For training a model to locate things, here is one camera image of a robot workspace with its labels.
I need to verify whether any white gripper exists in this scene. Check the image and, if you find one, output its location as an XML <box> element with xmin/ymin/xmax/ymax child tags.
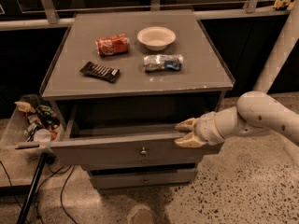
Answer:
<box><xmin>175</xmin><ymin>112</ymin><xmax>224</xmax><ymax>148</ymax></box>

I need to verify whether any grey top drawer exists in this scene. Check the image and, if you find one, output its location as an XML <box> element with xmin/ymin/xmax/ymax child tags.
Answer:
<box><xmin>51</xmin><ymin>102</ymin><xmax>221</xmax><ymax>165</ymax></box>

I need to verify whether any grey drawer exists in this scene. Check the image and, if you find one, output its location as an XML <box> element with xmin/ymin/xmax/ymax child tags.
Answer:
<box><xmin>51</xmin><ymin>102</ymin><xmax>221</xmax><ymax>165</ymax></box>
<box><xmin>81</xmin><ymin>159</ymin><xmax>198</xmax><ymax>171</ymax></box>
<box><xmin>90</xmin><ymin>168</ymin><xmax>197</xmax><ymax>189</ymax></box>

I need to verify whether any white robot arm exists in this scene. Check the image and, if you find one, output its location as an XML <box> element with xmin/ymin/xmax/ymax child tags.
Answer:
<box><xmin>175</xmin><ymin>0</ymin><xmax>299</xmax><ymax>148</ymax></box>

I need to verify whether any grey middle drawer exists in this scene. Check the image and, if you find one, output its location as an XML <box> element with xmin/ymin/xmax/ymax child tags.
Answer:
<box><xmin>81</xmin><ymin>159</ymin><xmax>198</xmax><ymax>171</ymax></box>

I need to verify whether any grey bottom drawer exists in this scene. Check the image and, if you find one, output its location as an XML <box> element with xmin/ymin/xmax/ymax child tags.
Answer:
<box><xmin>90</xmin><ymin>168</ymin><xmax>197</xmax><ymax>189</ymax></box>

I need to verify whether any grey drawer cabinet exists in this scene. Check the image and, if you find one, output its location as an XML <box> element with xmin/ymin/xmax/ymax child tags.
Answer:
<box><xmin>39</xmin><ymin>9</ymin><xmax>235</xmax><ymax>190</ymax></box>

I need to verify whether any silver blue chip bag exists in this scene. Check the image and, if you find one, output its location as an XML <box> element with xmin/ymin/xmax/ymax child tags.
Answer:
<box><xmin>144</xmin><ymin>54</ymin><xmax>184</xmax><ymax>72</ymax></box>

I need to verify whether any white paper bowl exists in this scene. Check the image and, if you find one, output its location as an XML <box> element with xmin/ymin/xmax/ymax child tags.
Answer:
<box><xmin>137</xmin><ymin>26</ymin><xmax>176</xmax><ymax>51</ymax></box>

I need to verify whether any black snack bar wrapper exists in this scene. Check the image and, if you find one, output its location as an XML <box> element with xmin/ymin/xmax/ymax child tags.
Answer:
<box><xmin>79</xmin><ymin>62</ymin><xmax>121</xmax><ymax>83</ymax></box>

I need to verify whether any white cup in bin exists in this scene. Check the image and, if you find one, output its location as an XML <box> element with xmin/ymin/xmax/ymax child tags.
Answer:
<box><xmin>34</xmin><ymin>129</ymin><xmax>51</xmax><ymax>142</ymax></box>

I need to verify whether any black pole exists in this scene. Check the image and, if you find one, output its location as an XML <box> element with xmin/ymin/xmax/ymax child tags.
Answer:
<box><xmin>17</xmin><ymin>153</ymin><xmax>48</xmax><ymax>224</ymax></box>

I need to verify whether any yellow object on railing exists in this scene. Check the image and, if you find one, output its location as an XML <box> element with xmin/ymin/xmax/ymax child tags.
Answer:
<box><xmin>273</xmin><ymin>0</ymin><xmax>291</xmax><ymax>10</ymax></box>

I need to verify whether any metal railing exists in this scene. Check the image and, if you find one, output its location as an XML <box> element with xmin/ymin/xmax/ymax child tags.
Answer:
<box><xmin>0</xmin><ymin>0</ymin><xmax>299</xmax><ymax>32</ymax></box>

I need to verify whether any black floor cable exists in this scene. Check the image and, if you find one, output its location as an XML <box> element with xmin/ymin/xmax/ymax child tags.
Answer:
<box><xmin>34</xmin><ymin>163</ymin><xmax>80</xmax><ymax>224</ymax></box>

